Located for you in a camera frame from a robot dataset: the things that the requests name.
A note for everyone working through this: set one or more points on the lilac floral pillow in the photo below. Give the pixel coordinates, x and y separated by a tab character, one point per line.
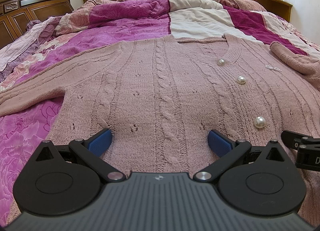
16	52

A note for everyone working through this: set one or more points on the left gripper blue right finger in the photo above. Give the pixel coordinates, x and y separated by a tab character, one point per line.
229	152

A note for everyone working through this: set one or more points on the pink knitted cardigan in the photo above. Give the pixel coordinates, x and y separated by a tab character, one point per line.
161	96

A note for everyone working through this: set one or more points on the dark wooden headboard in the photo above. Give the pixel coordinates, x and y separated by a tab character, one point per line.
16	14

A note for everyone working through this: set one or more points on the patchwork purple white quilt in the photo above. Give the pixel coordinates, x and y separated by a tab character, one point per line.
100	23

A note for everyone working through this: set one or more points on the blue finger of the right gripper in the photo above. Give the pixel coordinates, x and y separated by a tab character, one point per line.
292	140

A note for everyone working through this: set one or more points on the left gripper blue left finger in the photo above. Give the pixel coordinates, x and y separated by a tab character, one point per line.
88	153

